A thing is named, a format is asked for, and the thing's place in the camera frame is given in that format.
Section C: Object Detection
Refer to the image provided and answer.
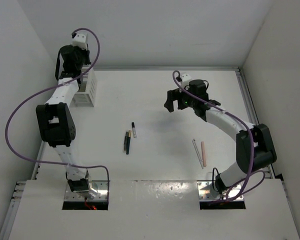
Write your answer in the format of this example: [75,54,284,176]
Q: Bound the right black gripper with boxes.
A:
[165,86,197,113]

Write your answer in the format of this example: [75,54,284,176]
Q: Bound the pink makeup stick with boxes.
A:
[200,141,207,168]

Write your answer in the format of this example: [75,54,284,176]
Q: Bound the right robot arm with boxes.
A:
[164,77,277,197]

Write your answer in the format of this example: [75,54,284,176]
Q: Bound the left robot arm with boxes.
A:
[35,44,91,196]

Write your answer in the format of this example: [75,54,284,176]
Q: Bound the black grey makeup pencil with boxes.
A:
[123,131,129,152]

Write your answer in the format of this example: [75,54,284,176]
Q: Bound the white two-slot organizer box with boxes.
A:
[72,68,97,107]

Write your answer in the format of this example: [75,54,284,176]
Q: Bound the thin clear silver stick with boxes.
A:
[192,139,204,169]

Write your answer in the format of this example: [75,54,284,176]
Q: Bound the black clear mascara tube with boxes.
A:
[131,122,137,138]

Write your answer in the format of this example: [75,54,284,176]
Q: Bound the dark green gold pencil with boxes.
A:
[125,130,132,155]

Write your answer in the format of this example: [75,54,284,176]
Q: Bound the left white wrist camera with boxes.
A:
[71,32,89,51]

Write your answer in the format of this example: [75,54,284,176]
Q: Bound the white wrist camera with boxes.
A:
[71,32,89,51]
[181,72,192,88]

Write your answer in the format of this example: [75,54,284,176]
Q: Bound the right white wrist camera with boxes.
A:
[181,72,192,88]

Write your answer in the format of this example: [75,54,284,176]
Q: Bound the aluminium frame rail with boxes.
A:
[236,67,276,178]

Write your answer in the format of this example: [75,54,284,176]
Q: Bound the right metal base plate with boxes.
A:
[196,180,242,202]

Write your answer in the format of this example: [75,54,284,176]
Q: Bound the metal base plate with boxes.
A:
[63,180,108,202]
[196,180,242,202]

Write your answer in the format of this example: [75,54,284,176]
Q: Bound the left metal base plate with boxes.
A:
[63,180,108,202]

